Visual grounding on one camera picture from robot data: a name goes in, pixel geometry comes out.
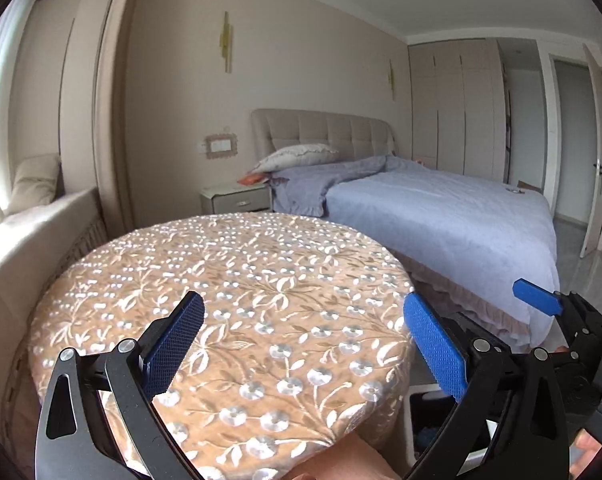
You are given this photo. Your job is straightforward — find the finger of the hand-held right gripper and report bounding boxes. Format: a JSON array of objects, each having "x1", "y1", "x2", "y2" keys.
[{"x1": 512, "y1": 279, "x2": 602, "y2": 387}]

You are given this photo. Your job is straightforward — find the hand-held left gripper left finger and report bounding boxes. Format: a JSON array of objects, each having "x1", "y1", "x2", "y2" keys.
[{"x1": 33, "y1": 290, "x2": 206, "y2": 480}]

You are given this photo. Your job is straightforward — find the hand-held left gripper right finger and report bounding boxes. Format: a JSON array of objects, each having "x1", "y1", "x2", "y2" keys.
[{"x1": 401, "y1": 291, "x2": 569, "y2": 480}]

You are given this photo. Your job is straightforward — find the white square trash bin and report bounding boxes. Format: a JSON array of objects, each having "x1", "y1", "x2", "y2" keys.
[{"x1": 408, "y1": 380, "x2": 502, "y2": 461}]

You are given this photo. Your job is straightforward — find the person's right hand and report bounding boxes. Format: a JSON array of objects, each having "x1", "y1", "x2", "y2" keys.
[{"x1": 570, "y1": 432, "x2": 602, "y2": 480}]

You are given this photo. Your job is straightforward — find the bed with ruffled cover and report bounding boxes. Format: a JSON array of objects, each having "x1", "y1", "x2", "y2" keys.
[{"x1": 326, "y1": 167, "x2": 562, "y2": 356}]

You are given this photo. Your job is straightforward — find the beige floral lace tablecloth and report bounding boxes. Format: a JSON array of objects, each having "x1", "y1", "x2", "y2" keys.
[{"x1": 28, "y1": 211, "x2": 416, "y2": 480}]

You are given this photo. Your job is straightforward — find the beige nightstand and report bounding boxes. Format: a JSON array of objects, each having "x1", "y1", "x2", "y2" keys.
[{"x1": 200, "y1": 182, "x2": 272, "y2": 215}]

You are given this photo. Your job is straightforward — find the white door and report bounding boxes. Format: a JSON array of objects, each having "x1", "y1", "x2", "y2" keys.
[{"x1": 581, "y1": 44, "x2": 602, "y2": 259}]

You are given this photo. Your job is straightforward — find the white window seat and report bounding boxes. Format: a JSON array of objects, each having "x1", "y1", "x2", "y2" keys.
[{"x1": 0, "y1": 187, "x2": 102, "y2": 321}]

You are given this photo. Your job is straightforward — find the beige wardrobe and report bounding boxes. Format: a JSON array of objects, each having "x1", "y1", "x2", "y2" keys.
[{"x1": 410, "y1": 39, "x2": 512, "y2": 183}]

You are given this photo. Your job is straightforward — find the grey-purple ruffled blanket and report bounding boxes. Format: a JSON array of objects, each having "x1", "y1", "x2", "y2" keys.
[{"x1": 271, "y1": 155, "x2": 426, "y2": 218}]

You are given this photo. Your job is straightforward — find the beige seat cushion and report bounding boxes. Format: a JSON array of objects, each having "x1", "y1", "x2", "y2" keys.
[{"x1": 8, "y1": 154, "x2": 64, "y2": 211}]

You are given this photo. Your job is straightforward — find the floral ruffled pillow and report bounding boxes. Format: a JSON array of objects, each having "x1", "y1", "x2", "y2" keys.
[{"x1": 253, "y1": 143, "x2": 340, "y2": 175}]

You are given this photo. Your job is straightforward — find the beige tufted headboard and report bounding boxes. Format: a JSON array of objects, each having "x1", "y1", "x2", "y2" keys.
[{"x1": 251, "y1": 108, "x2": 396, "y2": 171}]

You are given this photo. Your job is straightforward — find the framed wall switch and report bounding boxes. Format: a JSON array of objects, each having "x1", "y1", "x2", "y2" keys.
[{"x1": 203, "y1": 132, "x2": 239, "y2": 160}]

